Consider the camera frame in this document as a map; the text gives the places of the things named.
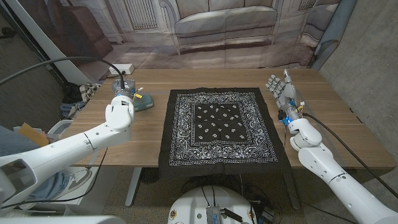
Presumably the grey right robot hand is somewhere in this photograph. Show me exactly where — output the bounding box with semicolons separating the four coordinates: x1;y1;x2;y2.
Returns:
265;68;302;122

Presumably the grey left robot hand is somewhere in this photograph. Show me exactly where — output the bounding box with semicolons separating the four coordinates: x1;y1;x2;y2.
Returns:
111;78;137;100

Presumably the teal soap box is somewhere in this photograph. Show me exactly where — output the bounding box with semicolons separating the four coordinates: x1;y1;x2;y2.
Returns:
132;93;155;112

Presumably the black paisley bandana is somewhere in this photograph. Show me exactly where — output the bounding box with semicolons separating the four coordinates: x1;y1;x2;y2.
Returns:
157;87;292;178

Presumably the grey finned electronics box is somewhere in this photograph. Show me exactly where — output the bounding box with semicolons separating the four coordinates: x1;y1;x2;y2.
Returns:
206;205;222;224

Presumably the white power strip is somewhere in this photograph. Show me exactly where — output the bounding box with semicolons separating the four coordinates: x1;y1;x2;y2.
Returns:
108;63;135;76

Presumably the plaid cloth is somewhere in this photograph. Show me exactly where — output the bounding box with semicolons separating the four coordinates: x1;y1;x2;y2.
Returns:
79;83;99;102

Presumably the black bag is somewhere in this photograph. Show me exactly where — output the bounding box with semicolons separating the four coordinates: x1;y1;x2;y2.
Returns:
62;83;83;103

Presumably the blue grey cloth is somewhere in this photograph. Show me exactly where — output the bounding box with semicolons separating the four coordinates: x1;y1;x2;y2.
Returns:
60;101;88;119

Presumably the white plastic bin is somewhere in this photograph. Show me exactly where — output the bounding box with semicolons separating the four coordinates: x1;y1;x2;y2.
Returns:
46;119;74;144

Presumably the blue grey rolled backdrop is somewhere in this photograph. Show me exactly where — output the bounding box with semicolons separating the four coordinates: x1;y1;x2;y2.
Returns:
310;0;357;71

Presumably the printed sofa backdrop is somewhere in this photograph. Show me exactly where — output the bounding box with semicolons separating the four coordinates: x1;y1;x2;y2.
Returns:
14;0;343;85

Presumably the dark table leg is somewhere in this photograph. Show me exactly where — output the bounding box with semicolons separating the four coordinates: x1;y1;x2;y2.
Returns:
281;169;302;210

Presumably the white table leg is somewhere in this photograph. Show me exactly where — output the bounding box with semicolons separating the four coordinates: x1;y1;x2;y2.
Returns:
124;167;143;208

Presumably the grey white sneaker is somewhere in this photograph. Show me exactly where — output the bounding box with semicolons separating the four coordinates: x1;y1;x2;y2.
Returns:
54;167;93;200

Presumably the tan paper envelope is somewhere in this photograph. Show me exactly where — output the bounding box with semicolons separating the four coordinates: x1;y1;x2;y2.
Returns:
17;122;50;147

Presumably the person in blue jeans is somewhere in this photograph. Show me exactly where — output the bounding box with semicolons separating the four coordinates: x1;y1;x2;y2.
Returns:
0;124;72;202

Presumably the black clamp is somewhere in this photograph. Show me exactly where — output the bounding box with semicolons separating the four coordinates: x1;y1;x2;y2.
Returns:
0;27;19;40

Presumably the black connector block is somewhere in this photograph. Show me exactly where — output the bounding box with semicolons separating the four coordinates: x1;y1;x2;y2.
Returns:
222;208;243;223

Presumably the white robot torso base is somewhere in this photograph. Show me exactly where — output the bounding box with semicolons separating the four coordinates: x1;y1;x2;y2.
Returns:
167;185;258;224

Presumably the white robot chest panel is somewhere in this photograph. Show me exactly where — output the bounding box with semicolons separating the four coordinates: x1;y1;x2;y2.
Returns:
0;216;127;224

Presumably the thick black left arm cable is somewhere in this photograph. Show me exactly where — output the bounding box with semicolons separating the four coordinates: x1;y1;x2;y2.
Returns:
0;56;126;90

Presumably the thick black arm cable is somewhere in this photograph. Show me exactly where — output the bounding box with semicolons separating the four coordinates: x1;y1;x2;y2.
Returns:
303;112;398;199
0;56;126;90

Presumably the white backdrop frame pole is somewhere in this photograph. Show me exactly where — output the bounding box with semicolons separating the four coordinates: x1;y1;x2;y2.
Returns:
6;0;86;85

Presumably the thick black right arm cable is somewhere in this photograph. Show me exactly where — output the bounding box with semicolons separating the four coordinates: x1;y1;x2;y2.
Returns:
303;112;398;199

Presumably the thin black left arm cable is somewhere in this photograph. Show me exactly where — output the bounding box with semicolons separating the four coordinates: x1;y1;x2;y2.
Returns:
0;147;109;210

